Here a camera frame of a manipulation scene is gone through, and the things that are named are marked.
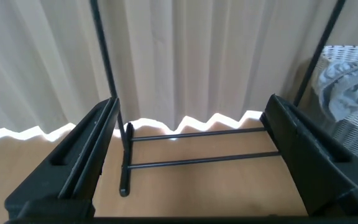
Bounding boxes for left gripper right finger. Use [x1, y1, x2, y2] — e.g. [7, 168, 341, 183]
[259, 93, 358, 216]

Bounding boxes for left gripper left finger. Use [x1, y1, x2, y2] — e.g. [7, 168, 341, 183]
[4, 96, 120, 220]

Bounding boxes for black clothes rack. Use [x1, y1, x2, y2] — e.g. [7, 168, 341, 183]
[89, 0, 347, 197]

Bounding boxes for pale grey garment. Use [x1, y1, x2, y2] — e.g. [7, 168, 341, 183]
[317, 58, 358, 122]

